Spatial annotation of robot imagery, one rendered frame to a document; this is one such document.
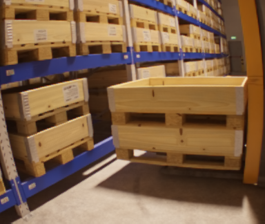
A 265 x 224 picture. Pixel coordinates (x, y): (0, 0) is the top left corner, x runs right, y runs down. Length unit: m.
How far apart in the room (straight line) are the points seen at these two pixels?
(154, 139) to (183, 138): 0.26
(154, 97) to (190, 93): 0.31
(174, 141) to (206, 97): 0.47
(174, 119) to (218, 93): 0.43
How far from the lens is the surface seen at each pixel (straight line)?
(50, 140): 2.07
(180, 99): 1.98
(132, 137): 2.26
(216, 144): 1.99
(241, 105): 1.87
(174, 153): 2.13
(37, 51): 2.00
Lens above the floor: 1.08
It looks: 11 degrees down
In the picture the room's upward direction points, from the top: 6 degrees counter-clockwise
